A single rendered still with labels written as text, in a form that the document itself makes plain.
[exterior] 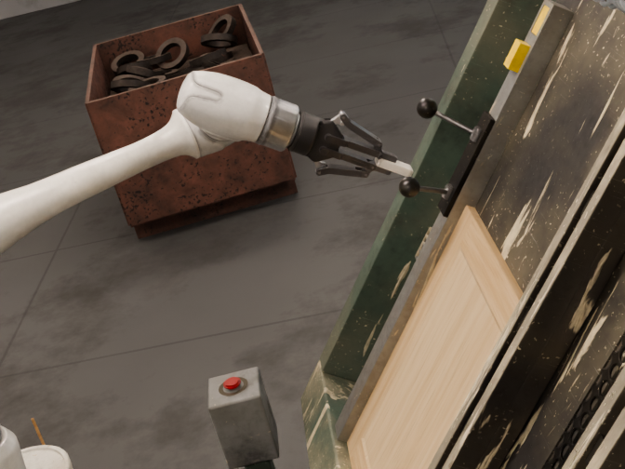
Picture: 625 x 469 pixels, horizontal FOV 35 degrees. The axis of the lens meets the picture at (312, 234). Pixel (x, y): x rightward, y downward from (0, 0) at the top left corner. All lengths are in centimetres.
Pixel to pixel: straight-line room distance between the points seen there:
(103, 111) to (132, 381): 147
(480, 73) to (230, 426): 94
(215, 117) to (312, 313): 258
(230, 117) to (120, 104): 329
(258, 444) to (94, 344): 237
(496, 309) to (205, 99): 61
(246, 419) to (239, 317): 216
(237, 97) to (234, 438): 86
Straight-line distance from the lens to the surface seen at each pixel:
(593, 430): 118
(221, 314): 445
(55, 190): 173
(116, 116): 505
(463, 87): 202
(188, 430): 382
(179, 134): 189
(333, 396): 220
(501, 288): 161
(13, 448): 212
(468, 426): 146
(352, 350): 224
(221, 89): 175
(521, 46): 178
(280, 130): 177
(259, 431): 227
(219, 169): 516
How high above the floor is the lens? 218
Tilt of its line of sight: 26 degrees down
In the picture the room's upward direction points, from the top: 15 degrees counter-clockwise
